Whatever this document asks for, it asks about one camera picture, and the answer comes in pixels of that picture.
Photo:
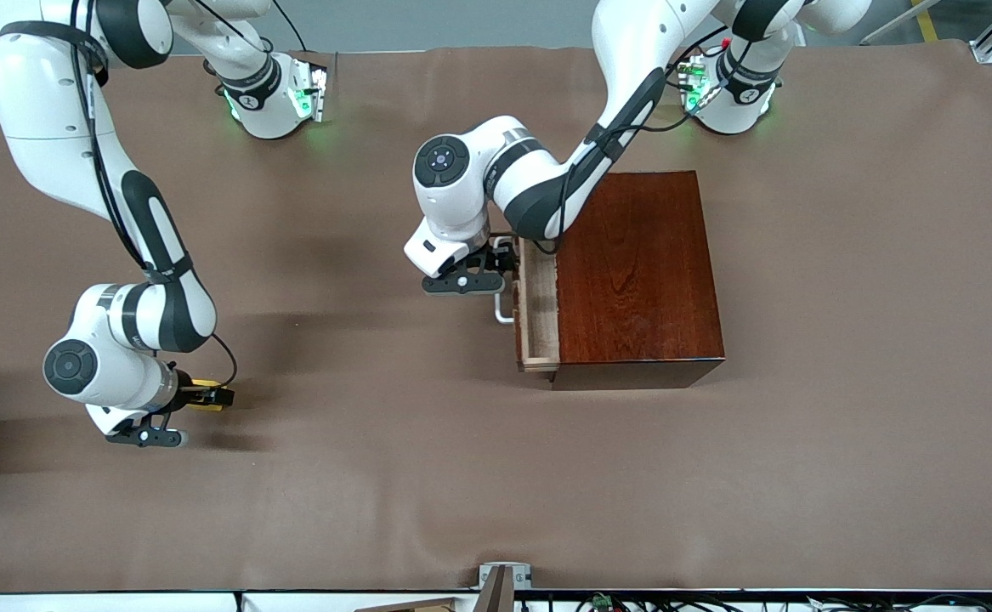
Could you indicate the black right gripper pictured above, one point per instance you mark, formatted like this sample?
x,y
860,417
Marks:
x,y
187,394

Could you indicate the dark brown wooden cabinet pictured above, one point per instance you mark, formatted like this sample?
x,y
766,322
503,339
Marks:
x,y
649,280

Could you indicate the cardboard piece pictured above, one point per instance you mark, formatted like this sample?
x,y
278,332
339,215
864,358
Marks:
x,y
427,607

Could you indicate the yellow block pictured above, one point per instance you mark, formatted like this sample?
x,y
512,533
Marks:
x,y
206,409

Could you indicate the brown table cloth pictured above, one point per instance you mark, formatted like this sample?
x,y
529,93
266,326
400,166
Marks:
x,y
376,467

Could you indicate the brown angled bar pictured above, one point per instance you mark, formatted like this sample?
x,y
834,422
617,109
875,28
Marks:
x,y
497,595

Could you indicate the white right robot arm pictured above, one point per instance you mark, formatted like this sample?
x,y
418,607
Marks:
x,y
45,102

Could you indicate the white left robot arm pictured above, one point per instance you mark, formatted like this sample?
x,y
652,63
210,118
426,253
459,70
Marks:
x,y
623,51

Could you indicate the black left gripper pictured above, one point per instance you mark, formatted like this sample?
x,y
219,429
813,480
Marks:
x,y
498,252

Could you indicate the small metal bracket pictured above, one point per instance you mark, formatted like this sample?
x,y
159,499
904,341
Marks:
x,y
523,578

